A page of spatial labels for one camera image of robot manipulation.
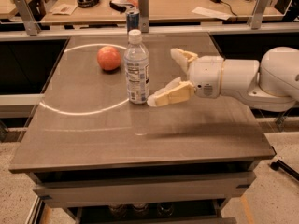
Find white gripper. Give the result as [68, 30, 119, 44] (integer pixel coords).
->
[147, 48, 224, 107]

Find clear plastic water bottle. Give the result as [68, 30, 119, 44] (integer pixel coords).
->
[123, 29, 150, 104]

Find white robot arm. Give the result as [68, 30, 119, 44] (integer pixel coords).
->
[148, 47, 299, 112]

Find white paper sheet right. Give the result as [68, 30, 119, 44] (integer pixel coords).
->
[192, 7, 231, 21]

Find blue drink can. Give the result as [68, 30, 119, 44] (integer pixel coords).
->
[126, 9, 139, 32]

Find red apple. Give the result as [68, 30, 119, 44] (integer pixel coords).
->
[97, 46, 121, 71]

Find black sunglasses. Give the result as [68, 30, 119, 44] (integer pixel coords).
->
[109, 1, 134, 14]

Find small paper card left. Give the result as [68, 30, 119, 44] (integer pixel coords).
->
[51, 4, 77, 15]

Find glass jar under table right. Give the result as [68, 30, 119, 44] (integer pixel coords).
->
[157, 203, 174, 217]

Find glass jar under table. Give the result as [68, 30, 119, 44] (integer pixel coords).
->
[108, 204, 127, 218]
[157, 203, 174, 217]
[132, 203, 149, 217]

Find background wooden desk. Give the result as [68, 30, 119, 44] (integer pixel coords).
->
[39, 0, 285, 26]

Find black stand foot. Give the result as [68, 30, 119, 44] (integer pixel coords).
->
[270, 160, 299, 181]

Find glass jar under table middle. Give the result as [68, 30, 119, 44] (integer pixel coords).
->
[132, 203, 149, 217]

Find glass jar under table left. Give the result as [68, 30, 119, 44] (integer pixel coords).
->
[108, 204, 127, 218]

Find middle metal bracket post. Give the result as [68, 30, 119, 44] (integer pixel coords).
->
[138, 0, 150, 33]

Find metal bracket post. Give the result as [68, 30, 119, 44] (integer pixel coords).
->
[138, 0, 150, 33]
[13, 0, 40, 36]
[247, 0, 269, 30]

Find right metal bracket post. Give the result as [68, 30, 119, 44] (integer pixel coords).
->
[247, 0, 269, 30]

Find left metal bracket post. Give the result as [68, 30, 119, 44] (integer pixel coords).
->
[13, 0, 40, 36]

